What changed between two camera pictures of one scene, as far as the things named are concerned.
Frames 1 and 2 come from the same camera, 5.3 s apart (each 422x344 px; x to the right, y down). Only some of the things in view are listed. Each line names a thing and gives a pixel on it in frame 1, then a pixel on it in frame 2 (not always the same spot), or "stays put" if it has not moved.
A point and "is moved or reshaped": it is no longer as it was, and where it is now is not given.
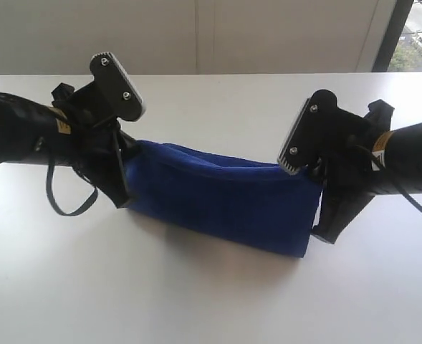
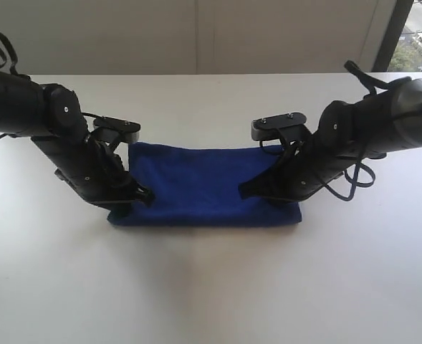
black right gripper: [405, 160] → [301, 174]
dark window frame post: [400, 14] stays put
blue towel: [261, 208] is moved or reshaped
